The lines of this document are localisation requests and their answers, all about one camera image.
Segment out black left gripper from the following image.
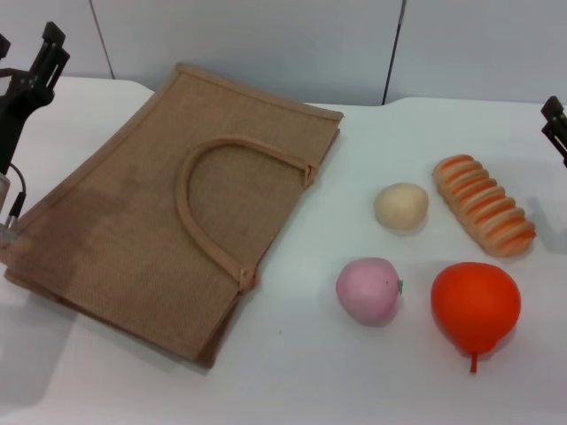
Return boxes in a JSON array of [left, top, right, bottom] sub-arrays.
[[0, 24, 72, 174]]

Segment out brown woven jute handbag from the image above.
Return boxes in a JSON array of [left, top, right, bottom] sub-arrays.
[[4, 63, 346, 368]]

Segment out pink toy peach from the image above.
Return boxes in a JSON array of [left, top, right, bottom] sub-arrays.
[[335, 257, 405, 328]]

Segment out orange striped toy bread loaf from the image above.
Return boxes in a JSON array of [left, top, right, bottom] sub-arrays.
[[431, 154, 537, 258]]

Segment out beige toy potato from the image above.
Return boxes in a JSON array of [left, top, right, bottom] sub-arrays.
[[373, 182, 430, 229]]

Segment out orange toy pear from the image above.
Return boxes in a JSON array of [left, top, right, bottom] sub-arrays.
[[430, 261, 523, 374]]

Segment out black cable with silver plug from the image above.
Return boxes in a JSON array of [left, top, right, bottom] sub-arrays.
[[0, 162, 27, 243]]

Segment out dark thin wall pole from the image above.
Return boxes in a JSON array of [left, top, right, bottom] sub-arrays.
[[381, 0, 408, 106]]

